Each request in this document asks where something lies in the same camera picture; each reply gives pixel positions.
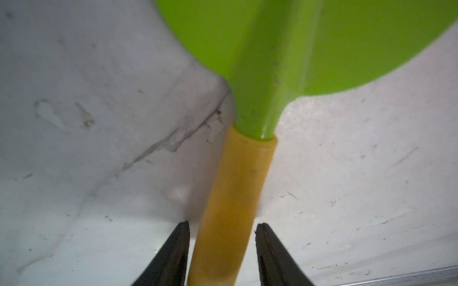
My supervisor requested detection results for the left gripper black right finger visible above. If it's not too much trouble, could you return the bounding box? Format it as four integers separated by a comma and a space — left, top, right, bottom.
255, 223, 313, 286

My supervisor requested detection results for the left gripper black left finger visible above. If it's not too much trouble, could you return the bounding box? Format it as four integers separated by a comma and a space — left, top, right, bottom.
132, 221, 190, 286

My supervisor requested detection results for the green shovel with yellow handle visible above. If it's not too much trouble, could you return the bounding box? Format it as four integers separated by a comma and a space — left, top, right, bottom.
156, 1, 458, 286

